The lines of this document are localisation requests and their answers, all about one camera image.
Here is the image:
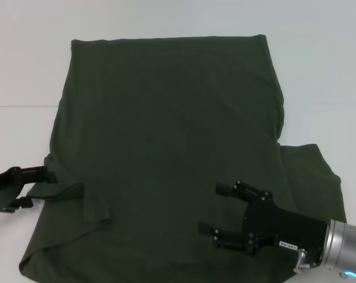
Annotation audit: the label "silver right gripper cable connector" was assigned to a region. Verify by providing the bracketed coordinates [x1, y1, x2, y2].
[294, 249, 310, 274]

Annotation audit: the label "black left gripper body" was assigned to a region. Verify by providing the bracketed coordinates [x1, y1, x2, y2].
[0, 167, 24, 215]

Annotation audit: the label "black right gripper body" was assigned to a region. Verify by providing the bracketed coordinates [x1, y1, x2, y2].
[243, 192, 328, 265]

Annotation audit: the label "dark green t-shirt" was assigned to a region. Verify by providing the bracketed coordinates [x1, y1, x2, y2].
[18, 34, 348, 283]

